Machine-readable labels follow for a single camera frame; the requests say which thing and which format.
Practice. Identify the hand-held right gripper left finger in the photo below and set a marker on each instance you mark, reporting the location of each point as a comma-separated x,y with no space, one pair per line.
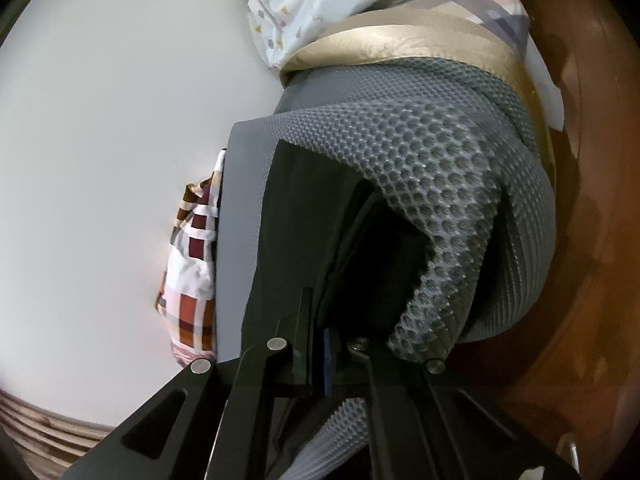
302,340

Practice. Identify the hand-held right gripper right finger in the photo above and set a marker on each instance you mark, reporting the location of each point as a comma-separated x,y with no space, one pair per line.
329,362

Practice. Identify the red white checked pillow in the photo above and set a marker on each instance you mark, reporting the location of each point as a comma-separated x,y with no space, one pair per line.
192,270

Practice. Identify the light wooden slatted panel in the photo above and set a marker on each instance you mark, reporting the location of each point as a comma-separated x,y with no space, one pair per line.
45,430

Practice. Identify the beige satin cloth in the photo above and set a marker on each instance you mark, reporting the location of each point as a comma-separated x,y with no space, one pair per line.
400,42

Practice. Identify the white quilt with coloured shapes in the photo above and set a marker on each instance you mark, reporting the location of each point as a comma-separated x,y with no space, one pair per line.
310,5

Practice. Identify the grey purple checked cloth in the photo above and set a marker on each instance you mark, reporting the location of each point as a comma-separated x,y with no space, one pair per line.
495,15

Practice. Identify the brown wooden bed frame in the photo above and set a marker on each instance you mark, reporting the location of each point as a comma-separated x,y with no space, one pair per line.
600,210

